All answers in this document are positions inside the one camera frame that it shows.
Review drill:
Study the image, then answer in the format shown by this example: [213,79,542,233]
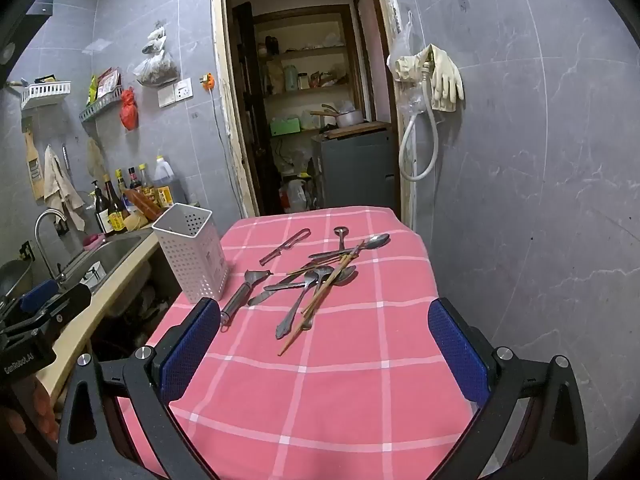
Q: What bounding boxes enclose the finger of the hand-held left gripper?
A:
[19,280,60,313]
[20,284,92,328]

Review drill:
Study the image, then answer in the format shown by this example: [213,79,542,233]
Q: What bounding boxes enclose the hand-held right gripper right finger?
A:
[427,297,590,480]

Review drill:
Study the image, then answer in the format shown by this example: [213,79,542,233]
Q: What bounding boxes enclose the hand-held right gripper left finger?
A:
[56,297,222,480]

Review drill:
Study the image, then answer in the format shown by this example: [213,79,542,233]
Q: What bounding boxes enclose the metal peeler grooved handle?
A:
[220,269,274,332]

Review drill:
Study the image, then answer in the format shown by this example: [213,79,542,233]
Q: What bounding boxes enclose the metal table knife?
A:
[248,275,301,307]

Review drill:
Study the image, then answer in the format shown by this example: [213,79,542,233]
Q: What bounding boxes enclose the white perforated utensil holder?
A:
[151,203,230,304]

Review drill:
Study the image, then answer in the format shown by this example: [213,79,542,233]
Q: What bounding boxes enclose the metal spoon ornate handle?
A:
[275,267,334,340]

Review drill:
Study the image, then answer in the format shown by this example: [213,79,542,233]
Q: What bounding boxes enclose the wooden chopstick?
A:
[278,241,366,357]
[305,252,361,331]
[301,255,357,330]
[286,255,351,277]

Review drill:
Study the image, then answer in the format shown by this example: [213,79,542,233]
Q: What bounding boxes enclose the large metal spoon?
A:
[309,233,391,261]

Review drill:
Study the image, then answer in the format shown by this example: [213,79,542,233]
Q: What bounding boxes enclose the person's left hand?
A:
[0,376,58,441]

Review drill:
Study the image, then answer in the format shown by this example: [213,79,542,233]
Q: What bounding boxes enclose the beige kitchen counter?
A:
[35,225,161,406]

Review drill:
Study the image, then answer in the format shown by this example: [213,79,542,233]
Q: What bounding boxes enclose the grey metal pan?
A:
[0,260,33,306]

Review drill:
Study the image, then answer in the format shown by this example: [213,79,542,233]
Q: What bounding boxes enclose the steel sink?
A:
[55,232,146,296]

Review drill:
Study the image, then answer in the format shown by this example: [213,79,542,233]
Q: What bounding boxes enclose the chrome faucet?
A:
[34,209,68,281]

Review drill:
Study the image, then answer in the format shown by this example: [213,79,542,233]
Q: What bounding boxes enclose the dark pump-top bottle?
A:
[91,180,113,237]

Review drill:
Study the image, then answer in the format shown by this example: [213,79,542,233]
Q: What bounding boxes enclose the dark sauce bottle yellow label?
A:
[103,174,129,235]

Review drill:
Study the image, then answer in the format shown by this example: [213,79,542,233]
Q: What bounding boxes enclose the beige towel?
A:
[42,144,87,232]

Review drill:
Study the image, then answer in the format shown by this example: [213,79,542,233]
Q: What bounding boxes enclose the orange snack bag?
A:
[122,189,163,221]

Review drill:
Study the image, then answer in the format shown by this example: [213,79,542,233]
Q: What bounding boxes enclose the wooden grater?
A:
[22,127,46,202]

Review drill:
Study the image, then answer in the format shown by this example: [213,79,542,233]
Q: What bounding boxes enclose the pink checkered tablecloth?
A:
[117,205,476,480]

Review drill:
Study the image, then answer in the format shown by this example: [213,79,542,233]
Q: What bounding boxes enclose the clear bottle yellow cap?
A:
[137,162,155,201]

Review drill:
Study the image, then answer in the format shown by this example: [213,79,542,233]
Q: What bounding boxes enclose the beige cloth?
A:
[86,137,107,178]

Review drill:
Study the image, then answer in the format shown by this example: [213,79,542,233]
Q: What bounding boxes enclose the large oil jug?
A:
[152,155,177,207]

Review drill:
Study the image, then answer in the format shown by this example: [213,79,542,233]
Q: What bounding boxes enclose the red plastic bag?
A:
[119,86,138,132]

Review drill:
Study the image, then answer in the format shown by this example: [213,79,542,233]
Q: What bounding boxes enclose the grey cabinet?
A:
[311,129,401,211]

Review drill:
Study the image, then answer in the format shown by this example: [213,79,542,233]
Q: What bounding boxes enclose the red snack packet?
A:
[96,69,122,100]

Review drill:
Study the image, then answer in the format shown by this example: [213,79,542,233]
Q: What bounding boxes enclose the wooden cutting board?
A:
[325,121,392,140]

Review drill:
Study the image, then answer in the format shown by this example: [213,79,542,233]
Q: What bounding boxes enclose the green box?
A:
[270,116,302,137]

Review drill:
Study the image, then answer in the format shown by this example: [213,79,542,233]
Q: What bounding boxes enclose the dark wooden door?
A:
[231,1,273,216]

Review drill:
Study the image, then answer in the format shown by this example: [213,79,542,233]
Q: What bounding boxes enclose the clear bag of dried goods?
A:
[132,50,179,87]

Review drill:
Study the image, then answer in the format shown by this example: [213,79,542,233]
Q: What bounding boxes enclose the metal pot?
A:
[310,105,363,129]

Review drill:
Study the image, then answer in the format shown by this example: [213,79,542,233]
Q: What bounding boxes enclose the black range hood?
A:
[0,0,55,81]

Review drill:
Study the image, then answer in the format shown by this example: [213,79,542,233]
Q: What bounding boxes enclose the small white bag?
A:
[141,22,168,56]

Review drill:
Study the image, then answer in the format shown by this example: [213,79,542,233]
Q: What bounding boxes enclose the wooden shelf unit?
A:
[252,5,361,137]

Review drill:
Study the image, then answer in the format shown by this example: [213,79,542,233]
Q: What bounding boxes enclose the pile of food packets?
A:
[310,71,349,89]

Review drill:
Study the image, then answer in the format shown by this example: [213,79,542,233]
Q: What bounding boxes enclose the clear plastic bag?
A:
[387,10,431,116]

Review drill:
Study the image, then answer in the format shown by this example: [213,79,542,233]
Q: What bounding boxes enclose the grey wall rack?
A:
[79,85,124,123]

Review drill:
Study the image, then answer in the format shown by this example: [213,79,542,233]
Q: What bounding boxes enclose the white hose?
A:
[398,67,441,182]

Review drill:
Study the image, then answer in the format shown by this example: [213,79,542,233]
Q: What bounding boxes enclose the white wall basket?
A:
[20,79,72,111]

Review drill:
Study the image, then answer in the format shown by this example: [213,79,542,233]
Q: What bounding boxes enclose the white cable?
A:
[214,89,230,137]

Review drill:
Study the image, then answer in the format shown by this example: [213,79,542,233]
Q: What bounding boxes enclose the worn door frame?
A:
[210,0,418,231]

